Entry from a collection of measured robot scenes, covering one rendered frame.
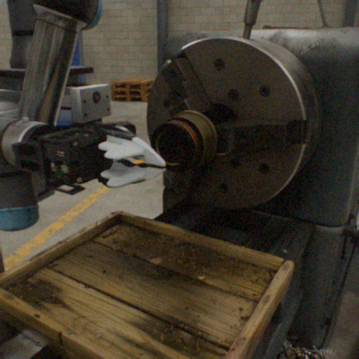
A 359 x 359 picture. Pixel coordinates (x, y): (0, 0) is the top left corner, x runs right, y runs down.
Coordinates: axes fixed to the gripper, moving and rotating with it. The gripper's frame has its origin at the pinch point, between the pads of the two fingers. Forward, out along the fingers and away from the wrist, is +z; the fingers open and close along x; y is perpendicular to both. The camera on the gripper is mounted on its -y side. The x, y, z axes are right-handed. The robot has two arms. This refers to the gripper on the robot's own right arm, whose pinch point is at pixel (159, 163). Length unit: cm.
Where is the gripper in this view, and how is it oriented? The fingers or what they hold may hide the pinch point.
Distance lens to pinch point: 46.2
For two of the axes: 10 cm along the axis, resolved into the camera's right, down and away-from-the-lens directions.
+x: -0.2, -9.4, -3.4
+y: -5.4, 3.0, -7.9
